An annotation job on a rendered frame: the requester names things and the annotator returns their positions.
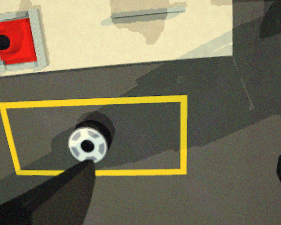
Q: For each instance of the white and black wheel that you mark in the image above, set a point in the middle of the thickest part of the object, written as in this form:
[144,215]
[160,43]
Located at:
[95,132]

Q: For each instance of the yellow rectangular outline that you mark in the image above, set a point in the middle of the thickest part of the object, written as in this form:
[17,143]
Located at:
[100,101]

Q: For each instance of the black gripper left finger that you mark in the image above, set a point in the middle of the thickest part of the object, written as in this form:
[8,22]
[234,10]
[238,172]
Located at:
[61,200]

